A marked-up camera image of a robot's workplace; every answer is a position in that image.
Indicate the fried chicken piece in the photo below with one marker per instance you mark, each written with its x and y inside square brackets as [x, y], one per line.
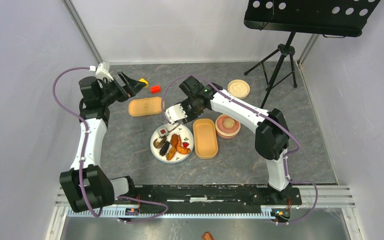
[175, 140]

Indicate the large red block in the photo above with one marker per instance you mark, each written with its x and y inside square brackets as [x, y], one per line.
[155, 89]

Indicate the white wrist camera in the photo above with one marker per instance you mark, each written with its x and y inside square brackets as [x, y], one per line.
[101, 71]
[176, 114]

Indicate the fried chicken nugget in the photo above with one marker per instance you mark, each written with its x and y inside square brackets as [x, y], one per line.
[171, 153]

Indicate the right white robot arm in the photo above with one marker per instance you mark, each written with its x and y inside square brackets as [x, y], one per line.
[269, 127]

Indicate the fried chicken wing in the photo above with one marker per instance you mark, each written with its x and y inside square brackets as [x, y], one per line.
[182, 147]

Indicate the black music stand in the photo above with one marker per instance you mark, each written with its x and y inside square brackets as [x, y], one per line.
[330, 18]

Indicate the brown object at bottom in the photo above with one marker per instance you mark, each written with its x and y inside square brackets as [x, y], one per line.
[207, 236]

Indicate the tan oblong lunch box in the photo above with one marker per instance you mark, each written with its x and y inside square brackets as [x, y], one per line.
[205, 138]

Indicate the cream round lid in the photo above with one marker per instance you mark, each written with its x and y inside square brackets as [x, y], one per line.
[238, 88]

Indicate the yellow block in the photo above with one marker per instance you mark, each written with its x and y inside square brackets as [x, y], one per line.
[142, 80]

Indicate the sushi piece red centre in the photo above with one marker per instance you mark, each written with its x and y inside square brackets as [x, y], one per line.
[162, 131]

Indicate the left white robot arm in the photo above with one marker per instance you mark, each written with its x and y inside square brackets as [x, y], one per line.
[85, 185]

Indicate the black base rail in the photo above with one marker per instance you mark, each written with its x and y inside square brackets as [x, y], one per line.
[212, 198]

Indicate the black sea cucumber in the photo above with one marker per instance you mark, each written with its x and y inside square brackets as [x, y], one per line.
[164, 148]

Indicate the white steamed bun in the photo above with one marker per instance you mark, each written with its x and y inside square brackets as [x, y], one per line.
[228, 123]

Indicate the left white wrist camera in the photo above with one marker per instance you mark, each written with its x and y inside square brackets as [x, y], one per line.
[101, 71]

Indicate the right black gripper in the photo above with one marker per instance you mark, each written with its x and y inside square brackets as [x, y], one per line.
[190, 117]

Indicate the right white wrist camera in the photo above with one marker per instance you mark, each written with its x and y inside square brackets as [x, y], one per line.
[176, 114]

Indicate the white patterned plate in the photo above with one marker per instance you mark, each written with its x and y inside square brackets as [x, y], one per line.
[185, 134]

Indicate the pink round bowl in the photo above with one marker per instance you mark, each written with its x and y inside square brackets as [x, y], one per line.
[222, 132]

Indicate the tan oblong box lid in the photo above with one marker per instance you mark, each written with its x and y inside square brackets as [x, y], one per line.
[145, 106]

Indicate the metal serving tongs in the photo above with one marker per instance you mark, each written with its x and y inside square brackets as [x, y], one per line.
[173, 128]

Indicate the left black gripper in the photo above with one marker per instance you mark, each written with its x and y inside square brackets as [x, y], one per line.
[130, 87]

